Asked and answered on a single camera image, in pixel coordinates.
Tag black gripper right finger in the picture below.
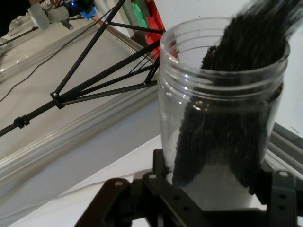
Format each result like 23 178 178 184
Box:
258 163 303 227

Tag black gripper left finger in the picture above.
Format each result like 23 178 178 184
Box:
74 148 205 227

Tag black granules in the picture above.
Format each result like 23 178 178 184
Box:
171 0 303 194

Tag clear plastic jar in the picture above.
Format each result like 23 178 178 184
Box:
157 17 291 210

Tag black tripod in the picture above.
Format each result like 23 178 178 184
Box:
0 0 166 138

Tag green giant building block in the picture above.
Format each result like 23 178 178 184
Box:
129 0 149 29

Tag blue plastic object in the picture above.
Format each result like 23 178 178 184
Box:
71 0 98 21

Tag grey cylindrical device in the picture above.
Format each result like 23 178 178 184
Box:
27 3 73 31

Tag aluminium wall rail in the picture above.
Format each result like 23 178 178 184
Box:
0 87 303 183

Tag thin black tripod cable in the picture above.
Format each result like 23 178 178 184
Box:
0 3 124 103

